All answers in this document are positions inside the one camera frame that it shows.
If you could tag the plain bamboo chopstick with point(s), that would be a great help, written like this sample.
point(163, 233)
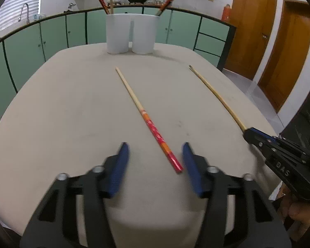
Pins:
point(218, 96)

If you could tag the right hand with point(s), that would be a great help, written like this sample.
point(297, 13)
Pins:
point(299, 211)

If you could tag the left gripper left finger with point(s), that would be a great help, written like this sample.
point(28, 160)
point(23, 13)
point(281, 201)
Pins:
point(115, 167)

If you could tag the bamboo chopstick orange end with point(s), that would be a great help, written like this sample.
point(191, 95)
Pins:
point(163, 7)

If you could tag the white utensil holder right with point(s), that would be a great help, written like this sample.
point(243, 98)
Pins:
point(144, 33)

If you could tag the green lower kitchen cabinets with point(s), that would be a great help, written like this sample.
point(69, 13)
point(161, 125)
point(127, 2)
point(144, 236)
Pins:
point(24, 50)

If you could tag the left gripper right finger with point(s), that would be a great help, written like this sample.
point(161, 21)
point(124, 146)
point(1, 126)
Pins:
point(197, 170)

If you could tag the white utensil holder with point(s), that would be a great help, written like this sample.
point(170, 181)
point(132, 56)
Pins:
point(117, 33)
point(144, 33)

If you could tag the brown wooden door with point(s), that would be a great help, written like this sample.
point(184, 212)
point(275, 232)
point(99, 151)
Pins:
point(289, 53)
point(254, 21)

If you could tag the white utensil holder left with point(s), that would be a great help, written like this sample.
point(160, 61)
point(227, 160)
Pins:
point(117, 33)

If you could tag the window with blinds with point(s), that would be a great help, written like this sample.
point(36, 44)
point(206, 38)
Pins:
point(11, 11)

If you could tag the orange fire extinguisher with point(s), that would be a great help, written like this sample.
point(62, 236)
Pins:
point(226, 13)

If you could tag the green drawer unit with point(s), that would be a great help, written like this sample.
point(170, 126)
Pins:
point(214, 40)

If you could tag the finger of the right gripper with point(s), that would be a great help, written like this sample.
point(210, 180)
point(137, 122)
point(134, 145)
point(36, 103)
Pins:
point(260, 139)

